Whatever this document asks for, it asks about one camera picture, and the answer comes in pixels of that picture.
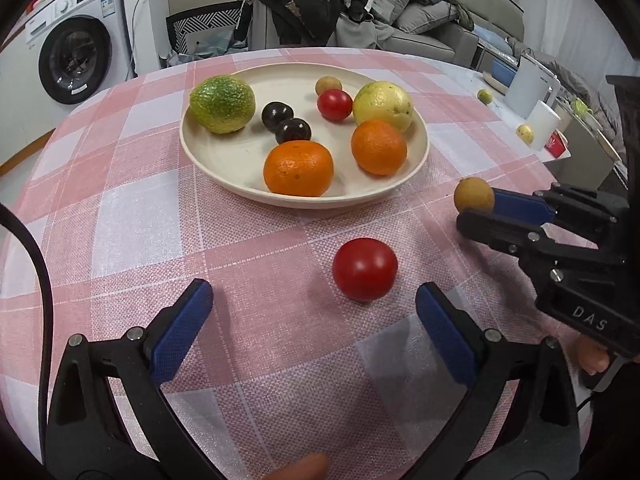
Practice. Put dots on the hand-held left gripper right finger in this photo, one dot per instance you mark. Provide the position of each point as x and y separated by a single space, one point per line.
445 335

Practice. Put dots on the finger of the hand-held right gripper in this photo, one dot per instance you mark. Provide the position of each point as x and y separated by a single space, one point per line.
520 206
500 232

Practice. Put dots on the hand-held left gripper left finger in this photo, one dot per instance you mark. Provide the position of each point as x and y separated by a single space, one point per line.
182 330

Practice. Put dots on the small tan longan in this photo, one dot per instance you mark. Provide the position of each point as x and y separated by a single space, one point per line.
327 85
472 194

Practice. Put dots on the large red tomato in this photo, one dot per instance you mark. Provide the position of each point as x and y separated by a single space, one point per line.
365 270

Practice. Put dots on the large yellow guava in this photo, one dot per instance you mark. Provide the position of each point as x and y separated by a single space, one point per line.
382 106

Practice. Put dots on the cream round plate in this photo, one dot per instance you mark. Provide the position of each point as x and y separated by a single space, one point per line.
235 155

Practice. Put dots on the orange mandarin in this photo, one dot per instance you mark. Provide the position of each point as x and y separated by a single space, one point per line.
298 167
378 147

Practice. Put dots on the dark brown round fruit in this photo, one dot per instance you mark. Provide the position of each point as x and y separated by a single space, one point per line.
276 114
294 131

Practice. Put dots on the person's right hand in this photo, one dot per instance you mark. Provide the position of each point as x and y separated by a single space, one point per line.
592 357

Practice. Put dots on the person's left hand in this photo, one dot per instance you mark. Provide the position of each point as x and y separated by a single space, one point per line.
305 469

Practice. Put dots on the small yellow fruit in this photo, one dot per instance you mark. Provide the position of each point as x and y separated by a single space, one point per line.
525 133

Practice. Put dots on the white plastic cup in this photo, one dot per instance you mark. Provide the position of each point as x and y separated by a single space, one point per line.
544 122

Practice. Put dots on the pink checked tablecloth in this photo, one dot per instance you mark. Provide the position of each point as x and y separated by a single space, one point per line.
150 220

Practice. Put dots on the small green lime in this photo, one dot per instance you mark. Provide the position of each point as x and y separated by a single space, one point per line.
484 96

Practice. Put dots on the white kettle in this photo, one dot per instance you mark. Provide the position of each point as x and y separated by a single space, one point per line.
530 80

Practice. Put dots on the blue box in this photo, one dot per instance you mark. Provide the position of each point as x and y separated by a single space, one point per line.
502 71

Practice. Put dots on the marble side table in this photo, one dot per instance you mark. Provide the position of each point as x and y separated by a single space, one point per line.
470 77

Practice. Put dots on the grey sofa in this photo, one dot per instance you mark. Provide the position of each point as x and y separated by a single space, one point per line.
450 40

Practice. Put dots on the small red tomato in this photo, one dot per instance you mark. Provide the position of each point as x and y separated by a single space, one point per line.
335 105

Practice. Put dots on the green speckled guava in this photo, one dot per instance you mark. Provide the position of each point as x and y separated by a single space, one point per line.
222 104

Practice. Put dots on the crumpled plastic bags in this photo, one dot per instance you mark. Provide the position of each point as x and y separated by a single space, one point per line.
210 47

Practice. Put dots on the white washing machine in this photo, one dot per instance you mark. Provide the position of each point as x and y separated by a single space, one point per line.
75 60

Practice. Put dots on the pile of dark clothes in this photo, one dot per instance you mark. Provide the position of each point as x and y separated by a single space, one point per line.
300 5

